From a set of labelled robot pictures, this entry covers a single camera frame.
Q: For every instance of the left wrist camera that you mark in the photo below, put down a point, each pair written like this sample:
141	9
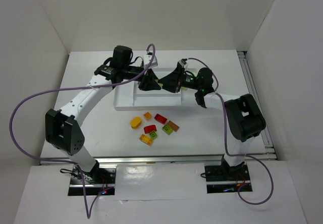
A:
149	59

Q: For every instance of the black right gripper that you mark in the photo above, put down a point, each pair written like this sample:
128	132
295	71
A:
178	79

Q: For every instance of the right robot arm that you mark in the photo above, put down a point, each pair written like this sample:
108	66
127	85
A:
243	120

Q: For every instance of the red rectangular lego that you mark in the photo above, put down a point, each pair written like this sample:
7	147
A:
161	119

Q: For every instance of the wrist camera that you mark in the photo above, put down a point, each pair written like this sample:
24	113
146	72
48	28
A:
149	59
183	63

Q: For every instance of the small orange square lego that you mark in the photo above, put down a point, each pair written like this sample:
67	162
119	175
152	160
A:
147	116

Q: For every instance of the brown flat lego plate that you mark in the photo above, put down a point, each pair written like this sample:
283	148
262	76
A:
173	126

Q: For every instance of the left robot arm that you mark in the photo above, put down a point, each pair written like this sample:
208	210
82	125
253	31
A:
63	126

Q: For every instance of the yellow oval lego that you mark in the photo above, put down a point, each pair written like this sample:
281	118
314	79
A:
136	122

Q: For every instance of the front aluminium rail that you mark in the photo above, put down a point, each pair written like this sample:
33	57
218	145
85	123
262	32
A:
163	158

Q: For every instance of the small green lego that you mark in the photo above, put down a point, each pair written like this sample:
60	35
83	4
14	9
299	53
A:
153	134

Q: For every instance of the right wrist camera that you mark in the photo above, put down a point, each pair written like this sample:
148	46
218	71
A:
183	63

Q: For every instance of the white divided sorting tray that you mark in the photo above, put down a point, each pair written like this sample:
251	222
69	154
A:
130	97

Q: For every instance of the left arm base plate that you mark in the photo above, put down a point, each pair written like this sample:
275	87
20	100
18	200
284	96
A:
105	182

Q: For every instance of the orange flat lego plate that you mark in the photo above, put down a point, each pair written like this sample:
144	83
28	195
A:
145	139

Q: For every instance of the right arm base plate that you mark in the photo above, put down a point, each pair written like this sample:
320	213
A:
217	182

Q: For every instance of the green lego block right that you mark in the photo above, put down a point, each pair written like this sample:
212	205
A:
167	129

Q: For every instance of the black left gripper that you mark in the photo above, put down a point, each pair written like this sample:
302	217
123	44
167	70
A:
144	80

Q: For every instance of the red curved lego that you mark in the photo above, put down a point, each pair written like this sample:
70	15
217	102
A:
150	128

